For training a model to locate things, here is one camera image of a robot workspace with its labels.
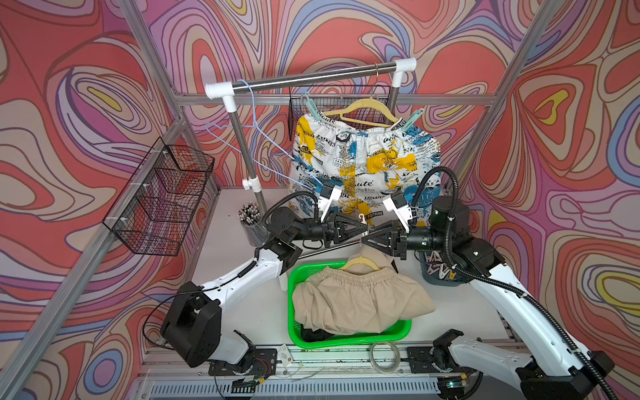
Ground green clothespin near rack top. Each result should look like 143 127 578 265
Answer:
304 93 321 119

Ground printed white blue yellow shorts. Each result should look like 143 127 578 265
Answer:
288 113 441 226

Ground clothes rack with steel bar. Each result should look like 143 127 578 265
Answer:
204 58 418 213

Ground yellow hanger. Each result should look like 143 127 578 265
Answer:
322 63 403 130
340 244 388 273

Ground black wire basket wall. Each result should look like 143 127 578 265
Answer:
288 83 390 140
103 139 215 257

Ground yellow hanger front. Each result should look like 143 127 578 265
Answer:
322 63 403 130

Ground beige shorts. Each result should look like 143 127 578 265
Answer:
292 259 436 336

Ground cup of pens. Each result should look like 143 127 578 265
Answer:
238 203 268 248

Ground clear tape roll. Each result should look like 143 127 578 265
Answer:
368 342 402 374

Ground green plastic basket tray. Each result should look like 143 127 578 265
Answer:
288 262 413 350

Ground dark teal clothespin bin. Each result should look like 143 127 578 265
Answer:
414 251 467 287

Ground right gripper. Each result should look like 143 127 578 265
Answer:
362 218 450 261

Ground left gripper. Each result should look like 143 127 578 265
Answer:
288 214 364 255

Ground black shorts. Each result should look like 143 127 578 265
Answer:
300 327 334 343

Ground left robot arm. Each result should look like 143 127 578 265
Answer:
160 188 368 368

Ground black wire basket back wall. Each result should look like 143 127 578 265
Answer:
288 83 390 140

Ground green clothespin on printed shorts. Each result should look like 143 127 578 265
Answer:
390 108 426 132

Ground black wire basket left wall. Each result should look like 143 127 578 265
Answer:
103 139 215 257

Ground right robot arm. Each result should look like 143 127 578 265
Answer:
361 167 617 399

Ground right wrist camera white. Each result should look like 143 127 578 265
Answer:
383 189 413 233

